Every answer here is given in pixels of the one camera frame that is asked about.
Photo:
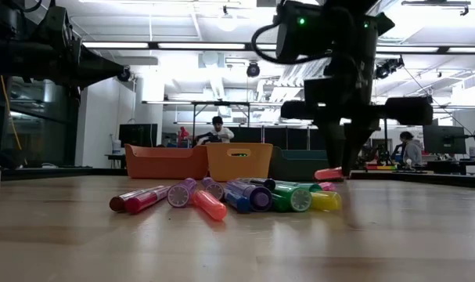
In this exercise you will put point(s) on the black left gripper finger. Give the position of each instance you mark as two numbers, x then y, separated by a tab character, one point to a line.
100	72

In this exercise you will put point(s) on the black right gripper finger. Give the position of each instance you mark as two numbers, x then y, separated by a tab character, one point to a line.
356	141
334	145

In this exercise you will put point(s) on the coral highlighter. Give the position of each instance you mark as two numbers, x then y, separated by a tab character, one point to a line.
325	174

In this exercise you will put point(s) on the pink highlighter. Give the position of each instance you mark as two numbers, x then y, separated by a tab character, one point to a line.
328	186

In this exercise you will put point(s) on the teal thick marker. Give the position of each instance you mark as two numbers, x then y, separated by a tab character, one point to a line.
307	186

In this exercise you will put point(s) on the yellow highlighter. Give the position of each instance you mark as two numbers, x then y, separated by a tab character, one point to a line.
325	200

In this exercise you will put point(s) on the green thick marker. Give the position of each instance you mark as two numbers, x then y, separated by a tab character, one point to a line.
297	199

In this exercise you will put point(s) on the two-tone purple thick marker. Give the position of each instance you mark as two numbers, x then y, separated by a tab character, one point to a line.
258	197

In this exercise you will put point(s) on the blue capped white marker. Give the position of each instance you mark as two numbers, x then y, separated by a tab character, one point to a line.
239	203

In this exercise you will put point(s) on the maroon thin marker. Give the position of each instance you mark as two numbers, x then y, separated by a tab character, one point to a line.
117	203

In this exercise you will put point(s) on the orange highlighter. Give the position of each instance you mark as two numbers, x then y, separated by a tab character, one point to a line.
211	205

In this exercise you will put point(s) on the red thin marker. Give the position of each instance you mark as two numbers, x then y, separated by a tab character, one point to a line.
137	204

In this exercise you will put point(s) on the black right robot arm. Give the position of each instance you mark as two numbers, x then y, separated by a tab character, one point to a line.
350	58

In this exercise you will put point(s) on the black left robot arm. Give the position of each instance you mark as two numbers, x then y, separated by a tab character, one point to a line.
10	55

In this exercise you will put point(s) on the black hanging speaker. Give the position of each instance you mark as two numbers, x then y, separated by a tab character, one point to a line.
253	69
126	75

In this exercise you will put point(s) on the rainbow coloured bar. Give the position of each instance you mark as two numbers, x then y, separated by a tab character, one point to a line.
380	167

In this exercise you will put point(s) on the teal plastic bin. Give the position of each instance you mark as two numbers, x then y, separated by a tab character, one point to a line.
296	166

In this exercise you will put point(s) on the black ceiling spotlights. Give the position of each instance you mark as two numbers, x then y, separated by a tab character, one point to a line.
386	69

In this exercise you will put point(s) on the person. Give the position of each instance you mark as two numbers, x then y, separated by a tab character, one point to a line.
221	135
412	150

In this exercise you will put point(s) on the black partition panels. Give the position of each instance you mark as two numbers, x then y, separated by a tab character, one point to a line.
276	138

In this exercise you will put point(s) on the black bar with light strips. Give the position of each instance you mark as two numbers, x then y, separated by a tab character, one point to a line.
153	45

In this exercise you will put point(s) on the black monitor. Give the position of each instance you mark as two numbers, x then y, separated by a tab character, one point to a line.
137	135
444	139

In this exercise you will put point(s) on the white bottle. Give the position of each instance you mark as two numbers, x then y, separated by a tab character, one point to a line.
116	148

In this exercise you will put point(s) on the yellow plastic bin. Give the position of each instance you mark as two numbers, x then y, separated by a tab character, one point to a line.
237	168

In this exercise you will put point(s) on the red object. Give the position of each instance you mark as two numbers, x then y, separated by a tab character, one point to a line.
183	134

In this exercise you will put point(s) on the orange plastic bin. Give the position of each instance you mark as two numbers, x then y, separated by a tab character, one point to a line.
164	162

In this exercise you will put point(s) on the round white ceiling lamp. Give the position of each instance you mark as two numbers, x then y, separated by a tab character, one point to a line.
227	30

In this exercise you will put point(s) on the black background rig frame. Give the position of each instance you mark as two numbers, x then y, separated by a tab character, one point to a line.
221	103

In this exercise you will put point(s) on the black ceiling rail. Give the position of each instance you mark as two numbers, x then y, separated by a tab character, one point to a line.
436	3

